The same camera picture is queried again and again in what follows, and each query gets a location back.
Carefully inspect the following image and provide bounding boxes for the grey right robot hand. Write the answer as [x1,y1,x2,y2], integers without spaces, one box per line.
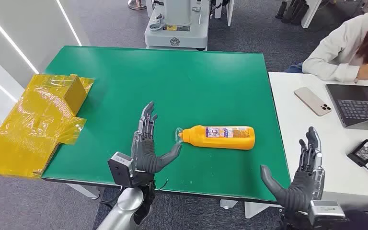
[260,126,326,213]

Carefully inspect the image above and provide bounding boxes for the white furniture legs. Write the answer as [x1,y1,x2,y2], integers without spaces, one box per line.
[214,0,235,27]

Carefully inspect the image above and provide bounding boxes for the dark grey laptop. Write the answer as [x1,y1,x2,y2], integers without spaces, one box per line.
[325,83,368,132]

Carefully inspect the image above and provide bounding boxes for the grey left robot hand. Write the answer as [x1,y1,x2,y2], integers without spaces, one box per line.
[130,101,183,183]

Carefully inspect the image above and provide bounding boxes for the person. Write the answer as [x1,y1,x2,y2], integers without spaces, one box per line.
[284,0,368,83]

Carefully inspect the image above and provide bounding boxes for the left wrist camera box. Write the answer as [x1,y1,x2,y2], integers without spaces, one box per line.
[107,151,135,188]

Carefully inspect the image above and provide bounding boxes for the green topped table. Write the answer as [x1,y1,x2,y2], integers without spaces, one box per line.
[41,45,292,204]

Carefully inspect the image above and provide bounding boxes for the small white table foot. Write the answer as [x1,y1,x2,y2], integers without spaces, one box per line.
[219,199,239,210]

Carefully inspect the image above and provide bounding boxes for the white furniture panel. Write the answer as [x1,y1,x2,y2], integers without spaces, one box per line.
[300,0,322,29]

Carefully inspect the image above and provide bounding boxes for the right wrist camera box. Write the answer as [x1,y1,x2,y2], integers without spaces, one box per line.
[308,200,347,228]

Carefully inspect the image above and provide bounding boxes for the beige smartphone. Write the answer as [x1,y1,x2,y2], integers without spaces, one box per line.
[294,87,332,117]

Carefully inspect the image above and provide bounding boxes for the white table leg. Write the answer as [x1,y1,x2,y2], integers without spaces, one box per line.
[65,183,101,201]
[244,201,283,219]

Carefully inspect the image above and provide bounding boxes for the black power adapter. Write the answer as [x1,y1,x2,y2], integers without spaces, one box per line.
[346,139,368,168]

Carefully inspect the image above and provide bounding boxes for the orange plastic bottle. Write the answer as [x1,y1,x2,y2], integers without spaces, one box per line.
[175,125,256,151]

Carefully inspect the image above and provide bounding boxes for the round metal stand base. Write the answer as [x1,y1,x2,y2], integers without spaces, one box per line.
[127,0,147,11]

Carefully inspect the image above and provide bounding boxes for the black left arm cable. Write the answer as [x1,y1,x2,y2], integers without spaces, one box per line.
[100,187,124,210]

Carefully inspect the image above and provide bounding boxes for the white desk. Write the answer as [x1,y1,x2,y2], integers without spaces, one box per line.
[268,71,368,217]

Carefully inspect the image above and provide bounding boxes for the yellow taped cardboard box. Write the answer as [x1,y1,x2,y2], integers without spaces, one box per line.
[0,73,95,179]

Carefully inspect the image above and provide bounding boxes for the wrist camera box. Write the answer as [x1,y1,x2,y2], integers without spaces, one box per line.
[107,151,135,188]
[308,200,347,228]

